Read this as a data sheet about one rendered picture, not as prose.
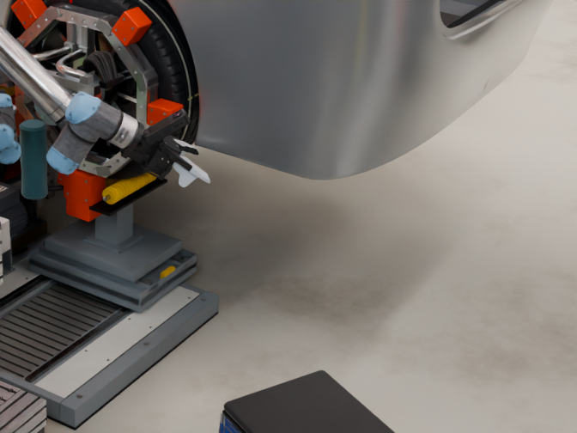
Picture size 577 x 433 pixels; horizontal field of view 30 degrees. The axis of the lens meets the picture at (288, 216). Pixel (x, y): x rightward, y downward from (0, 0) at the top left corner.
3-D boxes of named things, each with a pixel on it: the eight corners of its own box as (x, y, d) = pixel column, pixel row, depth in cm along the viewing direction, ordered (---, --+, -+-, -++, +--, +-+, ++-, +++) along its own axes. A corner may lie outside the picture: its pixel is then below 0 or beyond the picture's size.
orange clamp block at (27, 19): (51, 14, 354) (36, -10, 353) (36, 19, 347) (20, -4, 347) (40, 25, 358) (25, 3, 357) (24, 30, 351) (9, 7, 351)
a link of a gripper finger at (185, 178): (198, 198, 252) (168, 173, 253) (213, 178, 250) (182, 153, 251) (194, 199, 249) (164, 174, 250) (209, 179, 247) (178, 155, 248)
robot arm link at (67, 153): (78, 161, 256) (103, 128, 252) (69, 182, 246) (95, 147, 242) (50, 143, 254) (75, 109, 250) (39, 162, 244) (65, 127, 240)
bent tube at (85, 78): (126, 69, 338) (126, 36, 333) (88, 85, 322) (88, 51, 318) (81, 57, 345) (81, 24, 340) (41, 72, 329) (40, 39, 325)
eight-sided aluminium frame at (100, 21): (155, 185, 357) (160, 27, 333) (144, 192, 352) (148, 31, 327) (28, 143, 379) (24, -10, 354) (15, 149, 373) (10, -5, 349)
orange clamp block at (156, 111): (160, 118, 348) (183, 125, 344) (145, 125, 341) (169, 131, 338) (160, 97, 344) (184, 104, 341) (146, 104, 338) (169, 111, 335)
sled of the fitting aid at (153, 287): (196, 273, 406) (197, 251, 401) (140, 315, 377) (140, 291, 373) (90, 235, 426) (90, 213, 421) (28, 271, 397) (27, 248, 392)
